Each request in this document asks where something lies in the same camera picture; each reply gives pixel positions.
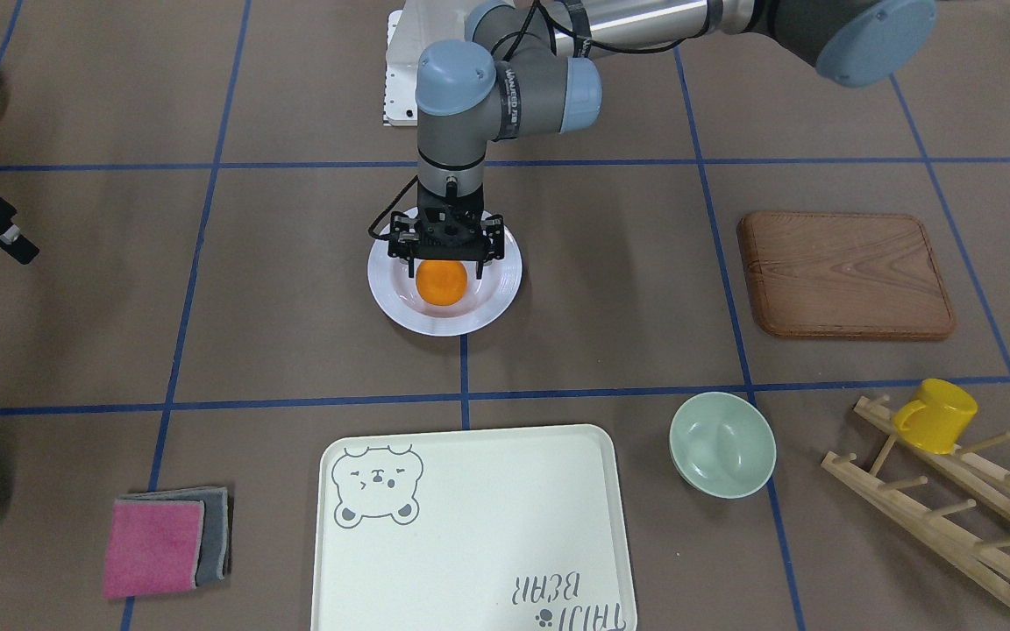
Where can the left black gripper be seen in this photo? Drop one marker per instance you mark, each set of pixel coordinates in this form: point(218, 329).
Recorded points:
point(401, 239)

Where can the orange fruit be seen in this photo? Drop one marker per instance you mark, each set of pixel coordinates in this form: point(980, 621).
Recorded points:
point(441, 282)

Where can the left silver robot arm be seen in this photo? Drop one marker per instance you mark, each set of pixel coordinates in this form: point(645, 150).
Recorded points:
point(488, 71)

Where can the cream bear tray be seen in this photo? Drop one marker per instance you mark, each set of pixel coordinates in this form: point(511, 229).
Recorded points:
point(492, 529)

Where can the white round plate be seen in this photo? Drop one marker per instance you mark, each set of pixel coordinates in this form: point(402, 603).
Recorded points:
point(484, 300)

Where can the mint green bowl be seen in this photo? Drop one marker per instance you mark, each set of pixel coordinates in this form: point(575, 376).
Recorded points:
point(722, 445)

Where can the pink cloth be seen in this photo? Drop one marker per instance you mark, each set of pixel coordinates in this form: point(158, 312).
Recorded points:
point(154, 547)

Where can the grey cloth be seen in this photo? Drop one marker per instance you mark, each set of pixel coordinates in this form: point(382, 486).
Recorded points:
point(215, 530)

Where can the wooden cutting board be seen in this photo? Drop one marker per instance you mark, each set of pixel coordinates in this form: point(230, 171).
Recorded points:
point(867, 276)

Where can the yellow mug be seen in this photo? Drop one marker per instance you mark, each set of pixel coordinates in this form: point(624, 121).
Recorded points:
point(936, 416)

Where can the wooden mug rack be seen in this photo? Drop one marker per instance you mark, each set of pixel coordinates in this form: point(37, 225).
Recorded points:
point(973, 534)

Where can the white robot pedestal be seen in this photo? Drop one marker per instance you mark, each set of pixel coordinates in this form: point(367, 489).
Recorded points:
point(400, 79)

